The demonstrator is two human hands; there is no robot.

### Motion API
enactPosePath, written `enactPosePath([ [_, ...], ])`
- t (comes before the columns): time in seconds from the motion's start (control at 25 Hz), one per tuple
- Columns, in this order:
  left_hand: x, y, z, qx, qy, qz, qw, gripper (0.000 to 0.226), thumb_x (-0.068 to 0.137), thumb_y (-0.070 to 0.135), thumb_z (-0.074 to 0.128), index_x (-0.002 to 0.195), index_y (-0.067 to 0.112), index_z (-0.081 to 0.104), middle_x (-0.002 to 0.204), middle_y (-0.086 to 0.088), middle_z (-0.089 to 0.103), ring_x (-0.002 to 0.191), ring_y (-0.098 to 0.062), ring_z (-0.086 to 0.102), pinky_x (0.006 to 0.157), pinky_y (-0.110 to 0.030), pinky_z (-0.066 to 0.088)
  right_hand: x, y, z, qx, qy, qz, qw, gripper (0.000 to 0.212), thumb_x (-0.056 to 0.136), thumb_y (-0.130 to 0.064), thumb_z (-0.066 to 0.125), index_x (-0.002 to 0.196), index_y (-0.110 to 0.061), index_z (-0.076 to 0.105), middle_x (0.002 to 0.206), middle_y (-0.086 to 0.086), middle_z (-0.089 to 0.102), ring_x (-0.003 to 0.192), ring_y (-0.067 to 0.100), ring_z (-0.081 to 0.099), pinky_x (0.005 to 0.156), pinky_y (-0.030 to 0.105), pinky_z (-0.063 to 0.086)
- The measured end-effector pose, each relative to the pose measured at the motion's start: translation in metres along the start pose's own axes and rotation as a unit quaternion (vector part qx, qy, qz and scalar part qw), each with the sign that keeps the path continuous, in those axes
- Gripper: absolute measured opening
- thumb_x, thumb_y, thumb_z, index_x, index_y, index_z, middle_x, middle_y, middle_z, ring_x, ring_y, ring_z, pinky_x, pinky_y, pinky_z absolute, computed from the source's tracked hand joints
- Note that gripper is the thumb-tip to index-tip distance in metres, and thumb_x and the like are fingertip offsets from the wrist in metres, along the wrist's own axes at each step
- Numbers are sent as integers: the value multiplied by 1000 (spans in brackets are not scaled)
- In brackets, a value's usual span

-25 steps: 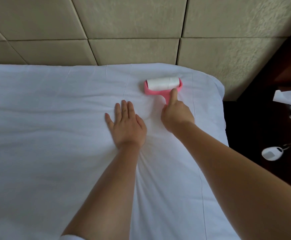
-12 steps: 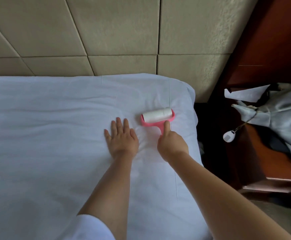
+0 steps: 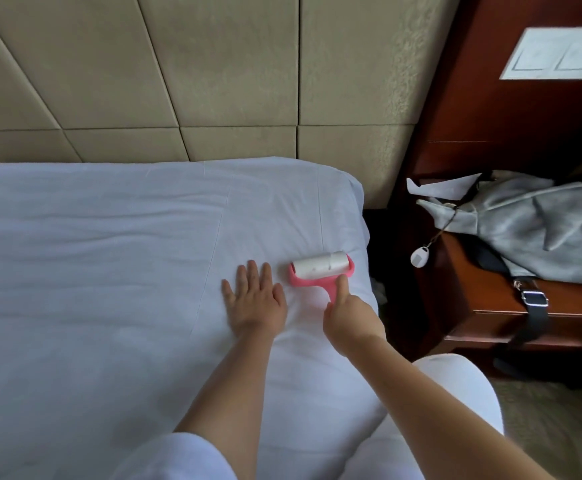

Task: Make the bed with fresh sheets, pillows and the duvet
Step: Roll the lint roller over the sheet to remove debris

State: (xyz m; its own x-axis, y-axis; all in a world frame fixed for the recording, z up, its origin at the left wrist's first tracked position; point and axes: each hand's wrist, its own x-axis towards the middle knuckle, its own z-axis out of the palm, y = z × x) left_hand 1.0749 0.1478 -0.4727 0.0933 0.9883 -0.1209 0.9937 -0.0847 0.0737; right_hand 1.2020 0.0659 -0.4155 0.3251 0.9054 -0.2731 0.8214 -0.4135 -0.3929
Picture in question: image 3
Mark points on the person's left hand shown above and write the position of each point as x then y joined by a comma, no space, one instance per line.
256,305

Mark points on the person's right hand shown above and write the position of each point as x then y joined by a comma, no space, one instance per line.
353,325

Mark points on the pink lint roller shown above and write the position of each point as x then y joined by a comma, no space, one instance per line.
321,263

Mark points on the white bed sheet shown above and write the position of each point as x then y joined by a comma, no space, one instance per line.
91,345

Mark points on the person's right forearm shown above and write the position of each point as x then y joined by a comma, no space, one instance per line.
441,425

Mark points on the person's left forearm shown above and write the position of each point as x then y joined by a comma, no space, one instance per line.
236,405

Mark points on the person's white shirt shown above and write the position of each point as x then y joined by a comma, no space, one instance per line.
176,460

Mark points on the white oval tag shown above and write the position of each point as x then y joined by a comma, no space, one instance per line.
420,257

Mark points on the dark wooden nightstand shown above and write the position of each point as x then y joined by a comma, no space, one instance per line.
481,295

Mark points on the beige padded headboard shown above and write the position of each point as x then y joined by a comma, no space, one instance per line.
221,55

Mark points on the dark wooden wall panel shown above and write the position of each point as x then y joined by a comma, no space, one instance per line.
471,95

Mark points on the white wall switch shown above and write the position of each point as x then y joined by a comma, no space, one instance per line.
556,53

